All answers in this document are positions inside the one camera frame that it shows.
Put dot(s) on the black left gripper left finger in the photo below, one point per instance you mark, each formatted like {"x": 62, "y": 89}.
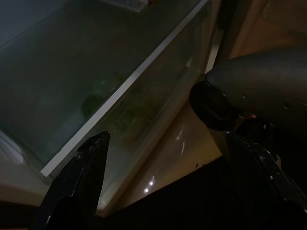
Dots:
{"x": 76, "y": 191}

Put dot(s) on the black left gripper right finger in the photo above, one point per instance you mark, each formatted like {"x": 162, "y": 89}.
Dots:
{"x": 275, "y": 191}

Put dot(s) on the glass fridge shelf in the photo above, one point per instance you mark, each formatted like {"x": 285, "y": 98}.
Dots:
{"x": 72, "y": 60}

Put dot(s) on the silver two-door fridge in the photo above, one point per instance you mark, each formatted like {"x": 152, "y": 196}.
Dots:
{"x": 48, "y": 36}

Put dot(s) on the green leafy vegetables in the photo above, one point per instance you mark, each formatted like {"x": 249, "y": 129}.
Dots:
{"x": 92, "y": 105}

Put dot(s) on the clear crisper drawer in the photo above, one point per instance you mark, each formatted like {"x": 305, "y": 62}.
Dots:
{"x": 153, "y": 95}

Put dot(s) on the clear plastic food tray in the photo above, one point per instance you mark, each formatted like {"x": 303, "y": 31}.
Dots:
{"x": 135, "y": 4}

